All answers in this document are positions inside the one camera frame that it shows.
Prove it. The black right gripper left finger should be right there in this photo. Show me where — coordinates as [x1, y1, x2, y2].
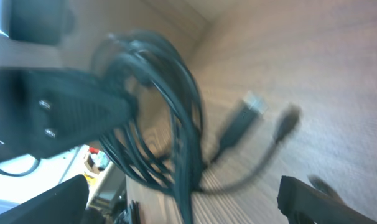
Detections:
[0, 175, 89, 224]

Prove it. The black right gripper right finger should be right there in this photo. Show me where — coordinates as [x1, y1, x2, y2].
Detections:
[277, 176, 377, 224]

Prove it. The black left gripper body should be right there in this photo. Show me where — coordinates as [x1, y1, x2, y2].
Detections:
[0, 70, 29, 162]

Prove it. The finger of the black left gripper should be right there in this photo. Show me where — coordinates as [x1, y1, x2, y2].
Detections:
[22, 70, 137, 157]

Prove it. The black USB cable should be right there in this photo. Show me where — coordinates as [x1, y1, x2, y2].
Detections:
[90, 29, 303, 224]

